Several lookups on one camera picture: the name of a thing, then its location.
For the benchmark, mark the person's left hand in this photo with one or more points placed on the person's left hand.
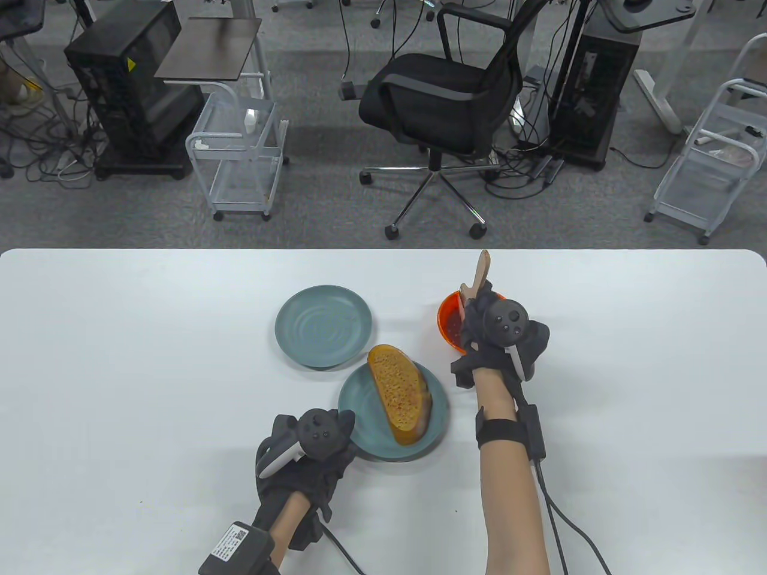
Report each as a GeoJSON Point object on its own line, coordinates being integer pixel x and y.
{"type": "Point", "coordinates": [317, 473]}

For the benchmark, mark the person's right hand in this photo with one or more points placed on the person's right hand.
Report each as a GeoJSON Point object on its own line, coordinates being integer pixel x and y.
{"type": "Point", "coordinates": [476, 326]}

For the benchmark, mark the wooden brush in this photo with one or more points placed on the wooden brush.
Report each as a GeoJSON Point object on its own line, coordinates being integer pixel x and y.
{"type": "Point", "coordinates": [481, 272]}

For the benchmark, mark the teal round plate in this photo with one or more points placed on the teal round plate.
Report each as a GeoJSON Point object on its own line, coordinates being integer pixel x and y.
{"type": "Point", "coordinates": [359, 407]}
{"type": "Point", "coordinates": [323, 326]}

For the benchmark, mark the toasted bread slice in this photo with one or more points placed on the toasted bread slice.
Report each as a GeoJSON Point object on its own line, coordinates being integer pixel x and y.
{"type": "Point", "coordinates": [398, 395]}

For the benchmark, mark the person's right forearm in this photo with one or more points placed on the person's right forearm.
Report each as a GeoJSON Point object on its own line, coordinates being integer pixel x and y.
{"type": "Point", "coordinates": [509, 509]}

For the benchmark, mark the person's left forearm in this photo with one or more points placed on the person's left forearm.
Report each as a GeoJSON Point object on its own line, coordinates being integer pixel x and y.
{"type": "Point", "coordinates": [290, 524]}

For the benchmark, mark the black round controller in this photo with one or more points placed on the black round controller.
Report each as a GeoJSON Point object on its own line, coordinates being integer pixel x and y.
{"type": "Point", "coordinates": [506, 320]}
{"type": "Point", "coordinates": [320, 431]}

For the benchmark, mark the orange plastic bowl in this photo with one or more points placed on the orange plastic bowl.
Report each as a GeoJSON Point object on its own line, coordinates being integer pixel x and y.
{"type": "Point", "coordinates": [444, 308]}

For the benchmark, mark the black power strip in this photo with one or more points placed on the black power strip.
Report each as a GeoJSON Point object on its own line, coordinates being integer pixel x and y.
{"type": "Point", "coordinates": [546, 169]}

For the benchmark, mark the black office chair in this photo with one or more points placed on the black office chair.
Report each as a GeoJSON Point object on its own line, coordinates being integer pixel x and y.
{"type": "Point", "coordinates": [437, 102]}

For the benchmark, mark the black power adapter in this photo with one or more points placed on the black power adapter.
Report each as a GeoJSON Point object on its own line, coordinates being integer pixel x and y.
{"type": "Point", "coordinates": [349, 91]}

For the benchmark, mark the white-legged grey desk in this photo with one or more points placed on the white-legged grey desk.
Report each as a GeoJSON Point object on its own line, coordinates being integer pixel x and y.
{"type": "Point", "coordinates": [656, 99]}

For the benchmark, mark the small white bottle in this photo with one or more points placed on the small white bottle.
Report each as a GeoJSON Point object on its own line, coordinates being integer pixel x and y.
{"type": "Point", "coordinates": [250, 121]}

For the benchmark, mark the dark brown side table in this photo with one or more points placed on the dark brown side table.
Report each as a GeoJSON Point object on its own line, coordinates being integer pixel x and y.
{"type": "Point", "coordinates": [207, 51]}

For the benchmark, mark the black computer tower yellow sticker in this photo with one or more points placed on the black computer tower yellow sticker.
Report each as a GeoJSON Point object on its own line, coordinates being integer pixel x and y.
{"type": "Point", "coordinates": [120, 90]}

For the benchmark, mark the dark desk with grey leg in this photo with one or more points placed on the dark desk with grey leg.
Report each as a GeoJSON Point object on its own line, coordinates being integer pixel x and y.
{"type": "Point", "coordinates": [18, 15]}

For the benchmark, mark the black wrist camera white label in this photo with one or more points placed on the black wrist camera white label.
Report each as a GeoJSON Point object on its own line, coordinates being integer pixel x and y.
{"type": "Point", "coordinates": [236, 548]}

